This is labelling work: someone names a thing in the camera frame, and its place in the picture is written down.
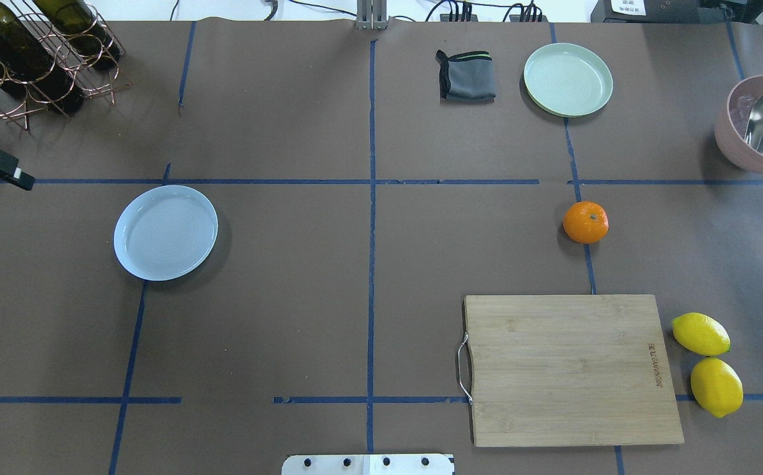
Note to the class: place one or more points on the pink bowl with ice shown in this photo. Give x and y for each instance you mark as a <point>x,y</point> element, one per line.
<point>732,121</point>

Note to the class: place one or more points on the bamboo cutting board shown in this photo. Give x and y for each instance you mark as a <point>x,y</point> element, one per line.
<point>568,370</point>

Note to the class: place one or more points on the aluminium frame post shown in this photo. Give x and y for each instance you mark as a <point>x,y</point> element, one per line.
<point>372,15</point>

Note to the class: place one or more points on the light green plate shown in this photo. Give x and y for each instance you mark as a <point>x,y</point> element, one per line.
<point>568,80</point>

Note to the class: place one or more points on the dark wine bottle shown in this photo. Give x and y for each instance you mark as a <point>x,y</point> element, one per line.
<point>27,61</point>
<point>84,32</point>

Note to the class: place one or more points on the light blue plate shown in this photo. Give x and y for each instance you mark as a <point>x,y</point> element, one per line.
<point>165,233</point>

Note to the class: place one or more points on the lower yellow lemon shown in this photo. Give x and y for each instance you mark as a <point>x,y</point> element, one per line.
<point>716,387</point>

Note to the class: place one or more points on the dark wine bottle right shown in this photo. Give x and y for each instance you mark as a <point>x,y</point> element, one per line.
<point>84,32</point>

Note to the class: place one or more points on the folded grey cloth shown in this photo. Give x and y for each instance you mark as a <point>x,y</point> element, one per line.
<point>468,77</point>

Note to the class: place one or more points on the copper wire wine rack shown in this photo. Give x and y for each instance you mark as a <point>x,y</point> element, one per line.
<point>55,56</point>

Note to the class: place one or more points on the upper yellow lemon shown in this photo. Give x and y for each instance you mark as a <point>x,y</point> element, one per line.
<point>701,334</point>

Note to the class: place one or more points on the yellow lemon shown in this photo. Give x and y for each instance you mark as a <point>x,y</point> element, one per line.
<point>716,387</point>
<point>701,334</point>

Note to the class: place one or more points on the dark wine bottle left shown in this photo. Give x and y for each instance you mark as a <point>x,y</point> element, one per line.
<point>27,61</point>

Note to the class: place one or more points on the orange mandarin fruit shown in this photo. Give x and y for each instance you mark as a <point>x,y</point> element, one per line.
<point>586,222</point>

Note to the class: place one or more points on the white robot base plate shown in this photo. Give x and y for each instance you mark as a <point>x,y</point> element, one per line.
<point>407,463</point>

